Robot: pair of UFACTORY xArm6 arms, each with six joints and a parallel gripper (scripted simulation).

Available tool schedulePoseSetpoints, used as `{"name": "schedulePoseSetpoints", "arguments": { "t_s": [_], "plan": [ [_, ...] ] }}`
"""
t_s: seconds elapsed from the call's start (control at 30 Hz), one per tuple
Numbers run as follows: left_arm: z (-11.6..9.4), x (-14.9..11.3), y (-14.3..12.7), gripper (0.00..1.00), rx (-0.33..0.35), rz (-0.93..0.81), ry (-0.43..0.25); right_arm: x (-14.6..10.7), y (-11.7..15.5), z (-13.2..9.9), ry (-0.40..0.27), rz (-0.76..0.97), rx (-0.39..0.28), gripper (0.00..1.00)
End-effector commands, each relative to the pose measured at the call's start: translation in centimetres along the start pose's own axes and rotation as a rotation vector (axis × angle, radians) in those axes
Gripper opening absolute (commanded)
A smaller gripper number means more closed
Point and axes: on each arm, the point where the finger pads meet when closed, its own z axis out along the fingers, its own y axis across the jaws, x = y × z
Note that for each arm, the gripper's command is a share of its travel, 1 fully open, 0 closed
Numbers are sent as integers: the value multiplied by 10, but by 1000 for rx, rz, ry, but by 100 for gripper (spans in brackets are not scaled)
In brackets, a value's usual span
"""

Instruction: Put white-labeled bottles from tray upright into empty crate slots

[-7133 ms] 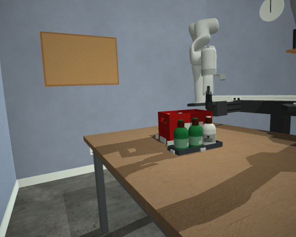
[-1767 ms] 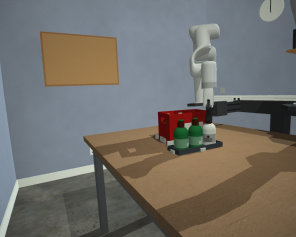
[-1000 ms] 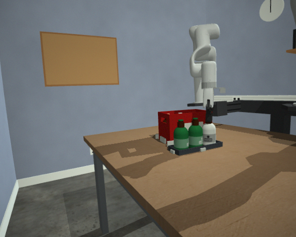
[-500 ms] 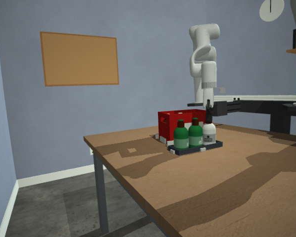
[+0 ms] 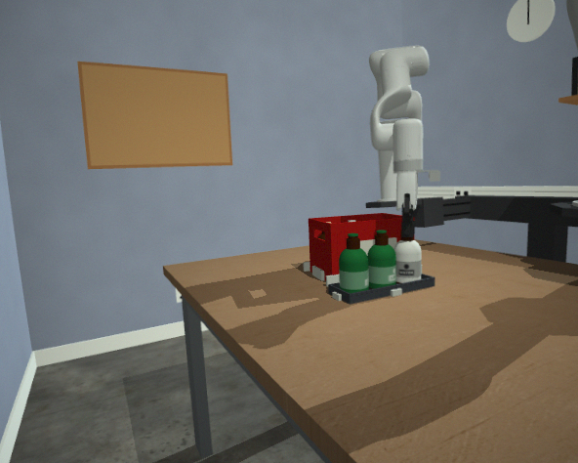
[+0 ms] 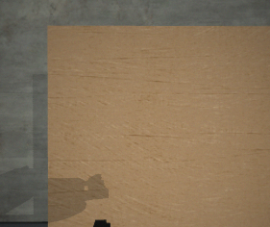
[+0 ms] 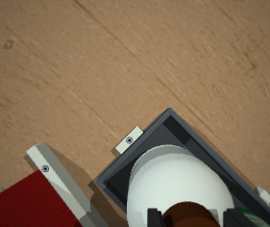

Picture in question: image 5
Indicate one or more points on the green bottle with pale green label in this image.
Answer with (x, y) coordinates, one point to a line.
(353, 266)

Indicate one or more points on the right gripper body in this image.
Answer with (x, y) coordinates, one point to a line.
(407, 182)

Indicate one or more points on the green bottle with white label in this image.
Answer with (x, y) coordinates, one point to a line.
(382, 262)

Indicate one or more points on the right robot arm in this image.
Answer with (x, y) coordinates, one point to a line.
(392, 70)

